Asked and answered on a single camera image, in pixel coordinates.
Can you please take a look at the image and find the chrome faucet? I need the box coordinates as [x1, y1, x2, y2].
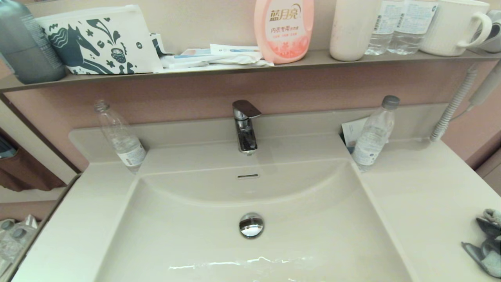
[232, 100, 262, 155]

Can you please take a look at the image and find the grey microfibre cloth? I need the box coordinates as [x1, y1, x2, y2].
[461, 208, 501, 279]

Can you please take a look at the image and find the cream ceramic sink vanity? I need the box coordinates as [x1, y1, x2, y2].
[10, 104, 501, 282]

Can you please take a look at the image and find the chrome drain stopper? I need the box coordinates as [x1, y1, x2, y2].
[239, 212, 265, 239]

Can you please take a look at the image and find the white plastic wrapped sachet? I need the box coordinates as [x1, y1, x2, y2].
[160, 52, 274, 72]

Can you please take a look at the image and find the white packet with blue stripe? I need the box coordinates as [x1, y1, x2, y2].
[181, 48, 220, 59]
[209, 43, 262, 55]

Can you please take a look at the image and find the white paper card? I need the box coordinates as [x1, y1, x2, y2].
[341, 117, 370, 149]

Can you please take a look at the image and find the pink laundry detergent bottle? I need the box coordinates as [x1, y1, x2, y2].
[254, 0, 315, 64]

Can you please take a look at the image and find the clear bottle grey cap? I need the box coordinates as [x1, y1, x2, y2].
[351, 95, 400, 173]

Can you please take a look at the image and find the clear bottle without cap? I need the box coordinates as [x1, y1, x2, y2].
[93, 99, 148, 174]

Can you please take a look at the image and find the small printed white pouch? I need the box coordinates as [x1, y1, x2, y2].
[151, 33, 173, 56]

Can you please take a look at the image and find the white ribbed tumbler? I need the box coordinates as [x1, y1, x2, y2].
[329, 0, 382, 62]

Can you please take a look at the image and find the white pouch with horse print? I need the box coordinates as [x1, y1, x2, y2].
[35, 4, 164, 75]

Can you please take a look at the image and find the clear water bottle white label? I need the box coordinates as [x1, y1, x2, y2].
[387, 0, 438, 55]
[364, 0, 407, 56]

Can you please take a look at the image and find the white ribbed mug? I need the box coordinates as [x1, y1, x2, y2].
[418, 0, 492, 57]

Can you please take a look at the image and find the dark grey plastic bottle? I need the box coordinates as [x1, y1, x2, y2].
[0, 0, 66, 85]

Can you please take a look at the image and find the plastic wrapped bottle pack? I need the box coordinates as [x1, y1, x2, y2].
[0, 213, 40, 277]

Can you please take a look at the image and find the grey white hair dryer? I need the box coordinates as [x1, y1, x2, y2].
[472, 10, 501, 54]

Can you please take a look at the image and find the beige wall shelf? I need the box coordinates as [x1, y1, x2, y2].
[0, 49, 501, 93]

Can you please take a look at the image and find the white coiled cord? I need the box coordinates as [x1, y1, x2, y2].
[430, 67, 479, 143]

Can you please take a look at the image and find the white dryer handle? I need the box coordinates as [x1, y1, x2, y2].
[469, 61, 501, 107]

